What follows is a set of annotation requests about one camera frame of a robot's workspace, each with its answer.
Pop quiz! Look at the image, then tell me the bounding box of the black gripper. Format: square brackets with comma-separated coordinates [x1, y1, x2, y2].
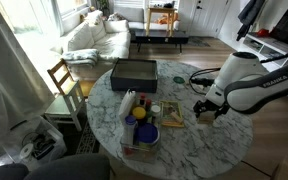
[192, 99, 231, 120]

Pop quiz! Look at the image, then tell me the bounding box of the wooden jenga block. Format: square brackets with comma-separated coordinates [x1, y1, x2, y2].
[169, 110, 185, 124]
[197, 112, 216, 125]

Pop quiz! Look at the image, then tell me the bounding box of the yellow picture book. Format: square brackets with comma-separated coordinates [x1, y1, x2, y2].
[159, 99, 186, 129]

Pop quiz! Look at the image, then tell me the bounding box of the green round lid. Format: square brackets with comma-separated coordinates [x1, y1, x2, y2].
[172, 76, 186, 85]

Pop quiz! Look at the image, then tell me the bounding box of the small white capped bottle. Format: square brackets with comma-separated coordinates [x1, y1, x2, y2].
[150, 104, 162, 123]

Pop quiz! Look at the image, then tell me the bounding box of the red capped bottle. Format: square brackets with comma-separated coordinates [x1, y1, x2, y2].
[139, 93, 147, 107]
[145, 98, 153, 113]

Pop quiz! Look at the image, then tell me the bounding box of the yellow lid jar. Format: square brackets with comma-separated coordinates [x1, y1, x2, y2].
[132, 106, 148, 125]

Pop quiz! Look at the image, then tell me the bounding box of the dark blue cardboard box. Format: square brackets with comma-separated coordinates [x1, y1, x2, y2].
[109, 58, 159, 94]

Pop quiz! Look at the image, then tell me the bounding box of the clear plastic bin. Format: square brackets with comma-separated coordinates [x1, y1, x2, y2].
[119, 99, 162, 164]

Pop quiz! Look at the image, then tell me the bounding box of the white bottle blue cap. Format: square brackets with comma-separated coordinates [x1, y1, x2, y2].
[121, 114, 139, 148]

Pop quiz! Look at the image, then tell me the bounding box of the white television stand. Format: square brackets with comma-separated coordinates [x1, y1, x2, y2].
[240, 31, 288, 103]

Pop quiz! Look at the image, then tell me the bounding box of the black bench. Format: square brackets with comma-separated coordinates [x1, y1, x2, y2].
[134, 29, 190, 55]

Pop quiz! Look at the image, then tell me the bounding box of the white door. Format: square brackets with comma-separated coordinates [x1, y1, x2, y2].
[188, 0, 234, 38]

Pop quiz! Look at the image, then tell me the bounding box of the small red object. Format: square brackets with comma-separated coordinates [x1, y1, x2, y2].
[257, 28, 270, 38]

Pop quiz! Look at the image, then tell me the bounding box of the orange cushion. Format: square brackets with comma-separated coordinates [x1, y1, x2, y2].
[157, 12, 180, 26]

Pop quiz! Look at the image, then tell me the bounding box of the dark hanging coat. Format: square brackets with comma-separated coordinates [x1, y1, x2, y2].
[235, 0, 267, 42]

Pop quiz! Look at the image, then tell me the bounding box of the tall wooden side table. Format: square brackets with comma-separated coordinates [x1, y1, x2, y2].
[145, 6, 177, 37]

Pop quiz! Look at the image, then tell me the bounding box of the white sofa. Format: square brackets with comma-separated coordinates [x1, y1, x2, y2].
[58, 9, 132, 66]

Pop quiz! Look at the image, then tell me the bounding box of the light gray sofa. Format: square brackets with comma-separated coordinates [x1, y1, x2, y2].
[113, 6, 182, 32]

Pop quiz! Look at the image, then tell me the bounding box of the dark patterned floor mat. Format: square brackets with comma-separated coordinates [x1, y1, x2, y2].
[75, 121, 100, 155]

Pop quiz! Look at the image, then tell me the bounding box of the white sofa cushion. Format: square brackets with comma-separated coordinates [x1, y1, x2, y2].
[87, 10, 108, 44]
[103, 19, 130, 34]
[66, 21, 96, 53]

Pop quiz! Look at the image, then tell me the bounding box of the patterned colourful pillow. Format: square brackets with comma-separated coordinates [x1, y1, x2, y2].
[107, 12, 126, 22]

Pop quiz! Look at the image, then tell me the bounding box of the pale knitted blanket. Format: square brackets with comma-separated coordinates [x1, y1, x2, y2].
[61, 48, 100, 68]

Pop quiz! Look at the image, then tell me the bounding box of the wooden chair white seat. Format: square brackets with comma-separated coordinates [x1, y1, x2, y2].
[44, 58, 88, 133]

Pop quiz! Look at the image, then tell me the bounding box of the potted green plant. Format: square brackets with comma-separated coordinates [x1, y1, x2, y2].
[95, 0, 111, 13]

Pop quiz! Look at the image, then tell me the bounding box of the clear floor storage bin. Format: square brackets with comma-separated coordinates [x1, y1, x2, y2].
[3, 116, 68, 165]

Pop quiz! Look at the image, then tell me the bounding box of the white curtain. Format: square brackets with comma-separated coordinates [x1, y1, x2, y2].
[0, 0, 57, 165]

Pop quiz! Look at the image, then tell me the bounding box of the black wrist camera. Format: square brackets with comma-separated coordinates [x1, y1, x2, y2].
[190, 76, 216, 87]

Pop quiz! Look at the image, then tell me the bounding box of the white window frame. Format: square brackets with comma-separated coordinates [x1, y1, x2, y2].
[52, 0, 91, 21]

